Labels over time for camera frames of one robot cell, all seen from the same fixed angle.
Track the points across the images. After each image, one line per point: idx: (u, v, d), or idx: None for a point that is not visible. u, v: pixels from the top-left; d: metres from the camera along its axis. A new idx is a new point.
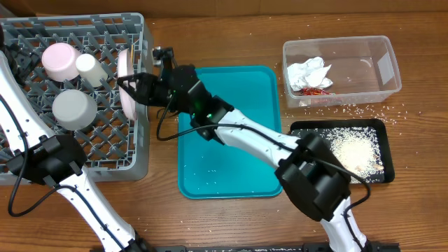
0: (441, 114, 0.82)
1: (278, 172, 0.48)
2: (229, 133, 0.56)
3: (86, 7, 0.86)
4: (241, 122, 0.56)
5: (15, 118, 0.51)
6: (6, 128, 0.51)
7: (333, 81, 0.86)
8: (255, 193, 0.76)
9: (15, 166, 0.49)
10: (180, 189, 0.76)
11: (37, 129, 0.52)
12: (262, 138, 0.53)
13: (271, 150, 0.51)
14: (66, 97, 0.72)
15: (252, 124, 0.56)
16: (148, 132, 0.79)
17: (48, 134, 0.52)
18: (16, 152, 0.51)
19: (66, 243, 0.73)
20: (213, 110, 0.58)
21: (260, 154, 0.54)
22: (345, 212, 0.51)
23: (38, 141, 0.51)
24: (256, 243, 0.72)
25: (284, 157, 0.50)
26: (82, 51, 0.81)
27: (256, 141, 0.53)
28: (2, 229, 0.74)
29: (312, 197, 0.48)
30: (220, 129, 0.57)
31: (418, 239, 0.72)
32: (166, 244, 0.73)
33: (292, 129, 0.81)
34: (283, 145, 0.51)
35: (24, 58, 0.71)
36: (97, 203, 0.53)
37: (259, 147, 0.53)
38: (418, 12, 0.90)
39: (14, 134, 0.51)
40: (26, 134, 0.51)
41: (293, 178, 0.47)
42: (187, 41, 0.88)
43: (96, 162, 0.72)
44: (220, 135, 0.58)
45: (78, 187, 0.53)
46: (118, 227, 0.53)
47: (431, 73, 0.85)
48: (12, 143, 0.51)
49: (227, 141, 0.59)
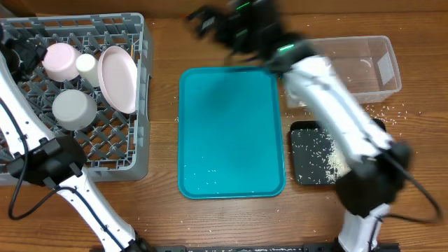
0: (442, 114, 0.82)
1: (358, 166, 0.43)
2: (304, 86, 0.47)
3: (86, 7, 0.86)
4: (325, 80, 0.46)
5: (15, 121, 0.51)
6: (6, 131, 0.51)
7: None
8: (255, 193, 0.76)
9: (15, 169, 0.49)
10: (180, 189, 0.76)
11: (37, 131, 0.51)
12: (347, 115, 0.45)
13: (354, 137, 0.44)
14: (67, 97, 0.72)
15: (341, 90, 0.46)
16: (148, 133, 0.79)
17: (48, 136, 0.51)
18: (16, 155, 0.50)
19: (66, 243, 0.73)
20: (290, 40, 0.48)
21: (333, 129, 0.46)
22: (379, 216, 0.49)
23: (39, 143, 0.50)
24: (256, 243, 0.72)
25: (366, 152, 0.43)
26: (82, 51, 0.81)
27: (337, 116, 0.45)
28: (2, 229, 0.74)
29: (370, 196, 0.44)
30: (295, 74, 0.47)
31: (418, 239, 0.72)
32: (167, 244, 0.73)
33: (292, 129, 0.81)
34: (370, 138, 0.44)
35: (29, 52, 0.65)
36: (97, 204, 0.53)
37: (338, 126, 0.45)
38: (418, 12, 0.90)
39: (14, 136, 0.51)
40: (26, 138, 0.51)
41: (368, 176, 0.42)
42: (187, 41, 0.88)
43: (96, 162, 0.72)
44: (288, 78, 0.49)
45: (78, 189, 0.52)
46: (119, 228, 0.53)
47: (432, 73, 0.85)
48: (12, 146, 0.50)
49: (295, 89, 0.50)
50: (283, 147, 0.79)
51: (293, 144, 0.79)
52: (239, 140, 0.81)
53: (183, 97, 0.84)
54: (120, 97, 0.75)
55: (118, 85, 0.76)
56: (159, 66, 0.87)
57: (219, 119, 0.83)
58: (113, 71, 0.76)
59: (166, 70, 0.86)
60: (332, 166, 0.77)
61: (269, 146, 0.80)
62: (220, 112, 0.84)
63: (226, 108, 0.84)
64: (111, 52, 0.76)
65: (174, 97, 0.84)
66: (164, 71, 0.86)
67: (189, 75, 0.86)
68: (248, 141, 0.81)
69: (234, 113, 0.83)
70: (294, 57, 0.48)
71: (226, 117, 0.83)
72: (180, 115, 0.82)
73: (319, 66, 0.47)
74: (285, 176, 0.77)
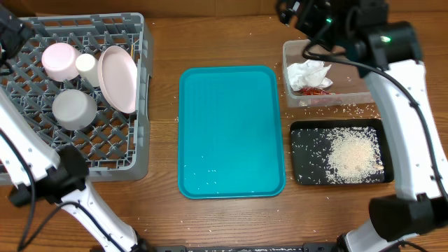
0: (442, 114, 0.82)
1: (411, 204, 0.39)
2: (393, 97, 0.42)
3: (86, 7, 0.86)
4: (414, 94, 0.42)
5: (15, 149, 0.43)
6: (5, 159, 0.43)
7: (333, 81, 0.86)
8: (255, 193, 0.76)
9: (19, 199, 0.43)
10: (180, 189, 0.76)
11: (42, 159, 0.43)
12: (423, 142, 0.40)
13: (421, 169, 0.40)
14: (68, 98, 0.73)
15: (426, 112, 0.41)
16: (148, 133, 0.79)
17: (55, 164, 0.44)
18: (18, 185, 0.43)
19: (66, 243, 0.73)
20: (396, 43, 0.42)
21: (397, 145, 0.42)
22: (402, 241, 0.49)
23: (45, 173, 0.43)
24: (257, 243, 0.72)
25: (428, 193, 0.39)
26: (82, 51, 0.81)
27: (410, 141, 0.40)
28: (2, 229, 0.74)
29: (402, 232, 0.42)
30: (375, 78, 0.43)
31: (418, 239, 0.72)
32: (166, 244, 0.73)
33: (292, 129, 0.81)
34: (439, 178, 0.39)
35: None
36: (101, 215, 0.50)
37: (410, 152, 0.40)
38: (418, 12, 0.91)
39: (15, 166, 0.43)
40: (31, 166, 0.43)
41: (419, 218, 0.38)
42: (187, 41, 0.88)
43: (96, 162, 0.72)
44: (372, 78, 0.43)
45: (82, 202, 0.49)
46: (122, 235, 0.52)
47: (431, 73, 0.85)
48: (13, 176, 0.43)
49: (380, 93, 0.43)
50: (283, 147, 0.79)
51: (293, 144, 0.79)
52: (239, 140, 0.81)
53: (183, 97, 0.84)
54: (121, 96, 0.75)
55: (117, 85, 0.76)
56: (159, 66, 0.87)
57: (219, 119, 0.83)
58: (113, 71, 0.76)
59: (166, 70, 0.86)
60: (332, 166, 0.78)
61: (269, 146, 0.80)
62: (220, 112, 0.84)
63: (226, 108, 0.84)
64: (110, 51, 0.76)
65: (174, 97, 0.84)
66: (164, 70, 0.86)
67: (189, 75, 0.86)
68: (248, 141, 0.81)
69: (234, 113, 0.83)
70: (393, 57, 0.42)
71: (226, 117, 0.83)
72: (180, 115, 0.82)
73: (410, 72, 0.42)
74: (285, 176, 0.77)
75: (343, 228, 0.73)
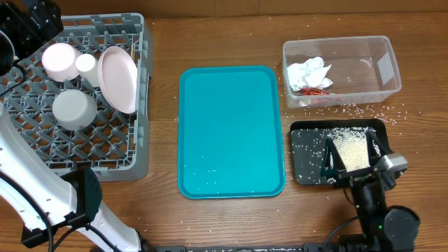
0: (441, 114, 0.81)
1: None
2: None
3: (86, 8, 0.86)
4: None
5: (33, 201, 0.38)
6: (19, 208, 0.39)
7: (333, 81, 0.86)
8: (255, 193, 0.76)
9: (33, 241, 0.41)
10: (180, 189, 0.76)
11: (61, 207, 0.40)
12: None
13: None
14: (68, 98, 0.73)
15: None
16: (148, 133, 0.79)
17: (73, 208, 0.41)
18: (33, 229, 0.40)
19: (66, 243, 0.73)
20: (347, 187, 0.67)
21: None
22: None
23: (64, 219, 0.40)
24: (256, 243, 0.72)
25: None
26: (82, 51, 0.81)
27: None
28: (2, 229, 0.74)
29: None
30: None
31: (418, 239, 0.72)
32: (167, 243, 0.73)
33: (292, 129, 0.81)
34: None
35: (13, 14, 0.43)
36: (110, 233, 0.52)
37: None
38: (418, 12, 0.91)
39: (31, 214, 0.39)
40: (49, 214, 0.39)
41: None
42: (187, 41, 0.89)
43: (96, 162, 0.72)
44: None
45: (92, 224, 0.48)
46: (128, 246, 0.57)
47: (431, 73, 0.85)
48: (29, 222, 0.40)
49: None
50: (283, 147, 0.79)
51: (292, 144, 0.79)
52: (239, 140, 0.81)
53: (183, 97, 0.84)
54: (120, 97, 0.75)
55: (120, 87, 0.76)
56: (159, 66, 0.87)
57: (219, 120, 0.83)
58: (113, 72, 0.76)
59: (166, 70, 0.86)
60: None
61: (269, 148, 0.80)
62: (220, 113, 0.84)
63: (227, 108, 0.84)
64: (110, 52, 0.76)
65: (174, 97, 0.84)
66: (164, 71, 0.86)
67: (189, 75, 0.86)
68: (248, 141, 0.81)
69: (235, 113, 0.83)
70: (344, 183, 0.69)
71: (226, 118, 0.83)
72: (180, 115, 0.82)
73: None
74: (285, 176, 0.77)
75: (343, 228, 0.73)
